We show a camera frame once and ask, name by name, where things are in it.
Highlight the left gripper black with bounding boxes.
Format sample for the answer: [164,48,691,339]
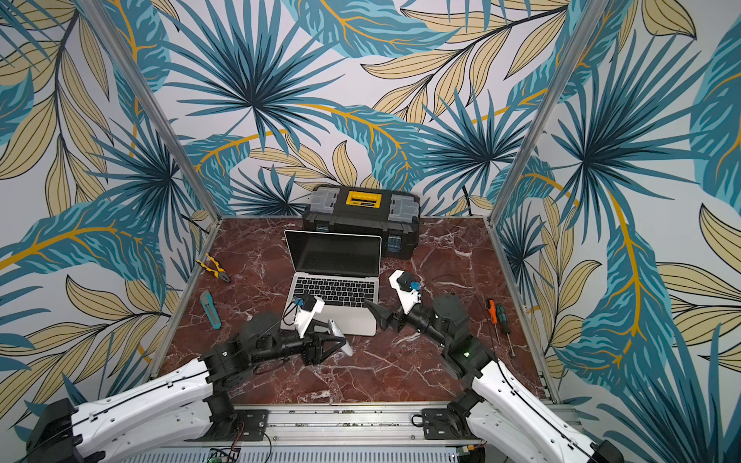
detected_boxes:
[252,319,347,366]

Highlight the white wireless mouse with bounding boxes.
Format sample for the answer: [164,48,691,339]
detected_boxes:
[327,319,354,357]

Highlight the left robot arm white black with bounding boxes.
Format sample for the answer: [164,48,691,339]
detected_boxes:
[23,314,352,462]

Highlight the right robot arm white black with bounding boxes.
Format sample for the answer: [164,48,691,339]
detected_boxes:
[364,292,624,462]

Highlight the silver laptop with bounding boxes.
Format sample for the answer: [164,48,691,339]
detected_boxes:
[281,230,382,337]

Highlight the teal utility knife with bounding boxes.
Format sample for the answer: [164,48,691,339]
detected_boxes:
[199,291,222,330]

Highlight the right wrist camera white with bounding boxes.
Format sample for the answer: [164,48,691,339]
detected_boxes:
[389,270,422,314]

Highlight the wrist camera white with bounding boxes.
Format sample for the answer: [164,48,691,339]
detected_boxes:
[293,295,325,339]
[389,270,422,314]

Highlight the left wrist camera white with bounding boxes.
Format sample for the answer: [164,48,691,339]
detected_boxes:
[293,295,325,339]

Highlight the aluminium front rail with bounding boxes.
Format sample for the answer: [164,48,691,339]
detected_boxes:
[86,401,592,463]

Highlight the orange handled screwdriver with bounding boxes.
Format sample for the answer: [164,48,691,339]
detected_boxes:
[486,298,500,343]

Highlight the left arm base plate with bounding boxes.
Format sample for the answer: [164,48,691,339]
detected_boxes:
[189,409,269,443]

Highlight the black toolbox yellow handle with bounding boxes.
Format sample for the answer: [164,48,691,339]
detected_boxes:
[302,184,421,260]

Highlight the green handled screwdriver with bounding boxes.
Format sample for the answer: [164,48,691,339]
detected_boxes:
[495,304,516,358]

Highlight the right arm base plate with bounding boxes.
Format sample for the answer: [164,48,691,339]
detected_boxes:
[420,407,477,441]

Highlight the yellow handled pliers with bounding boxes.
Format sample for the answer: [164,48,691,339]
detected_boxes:
[196,254,231,284]

